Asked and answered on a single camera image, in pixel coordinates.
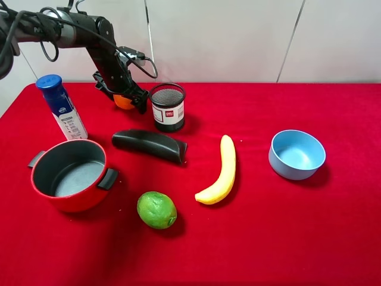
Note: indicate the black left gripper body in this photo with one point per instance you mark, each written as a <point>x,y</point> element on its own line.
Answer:
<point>109,70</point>

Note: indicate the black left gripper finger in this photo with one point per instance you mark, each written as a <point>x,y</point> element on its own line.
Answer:
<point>139,100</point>
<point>101,86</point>

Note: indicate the orange fruit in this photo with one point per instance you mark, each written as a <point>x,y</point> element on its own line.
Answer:
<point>122,102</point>

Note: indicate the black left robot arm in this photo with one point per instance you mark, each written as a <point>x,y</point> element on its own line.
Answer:
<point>65,29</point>

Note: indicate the black mesh pen holder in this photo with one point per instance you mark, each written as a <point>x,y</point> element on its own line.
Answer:
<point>168,106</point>

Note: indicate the blue and white bottle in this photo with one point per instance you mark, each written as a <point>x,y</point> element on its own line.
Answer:
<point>61,106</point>

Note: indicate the red cooking pot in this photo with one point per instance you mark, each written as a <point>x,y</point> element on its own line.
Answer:
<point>73,176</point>

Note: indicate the green lime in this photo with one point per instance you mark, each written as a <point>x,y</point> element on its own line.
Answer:
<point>157,210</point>

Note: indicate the yellow banana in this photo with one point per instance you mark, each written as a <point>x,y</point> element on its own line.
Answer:
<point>224,184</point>

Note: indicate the blue bowl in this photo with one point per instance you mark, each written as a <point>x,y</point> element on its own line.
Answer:
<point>295,155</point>

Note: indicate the red tablecloth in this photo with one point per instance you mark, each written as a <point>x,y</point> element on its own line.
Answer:
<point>324,230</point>

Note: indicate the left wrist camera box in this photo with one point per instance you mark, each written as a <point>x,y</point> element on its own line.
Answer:
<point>136,56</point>

